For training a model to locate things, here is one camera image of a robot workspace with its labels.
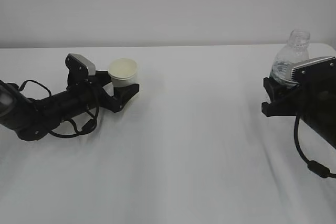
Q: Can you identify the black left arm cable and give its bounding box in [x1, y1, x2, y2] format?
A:
[17, 79, 100, 138]

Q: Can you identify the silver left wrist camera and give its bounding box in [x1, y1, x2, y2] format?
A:
[65, 53, 96, 76]

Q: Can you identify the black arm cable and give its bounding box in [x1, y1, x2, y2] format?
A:
[17, 79, 100, 138]
[293, 108, 336, 180]

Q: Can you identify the white paper cup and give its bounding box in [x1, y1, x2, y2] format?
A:
[108, 58, 138, 88]

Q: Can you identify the clear water bottle green label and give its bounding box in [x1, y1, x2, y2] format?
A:
[270, 29, 310, 89]

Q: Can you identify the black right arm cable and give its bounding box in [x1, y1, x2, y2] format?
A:
[293, 108, 336, 180]

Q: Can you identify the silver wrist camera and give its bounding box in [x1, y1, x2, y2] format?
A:
[285, 56, 335, 84]
[65, 53, 96, 76]

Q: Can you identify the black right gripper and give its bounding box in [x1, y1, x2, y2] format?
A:
[261, 60, 336, 120]

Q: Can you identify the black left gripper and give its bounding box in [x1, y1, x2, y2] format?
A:
[67, 69, 140, 113]

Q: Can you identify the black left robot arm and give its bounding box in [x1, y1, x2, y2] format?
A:
[1, 54, 140, 141]

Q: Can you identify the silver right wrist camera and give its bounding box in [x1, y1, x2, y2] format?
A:
[285, 56, 335, 84]

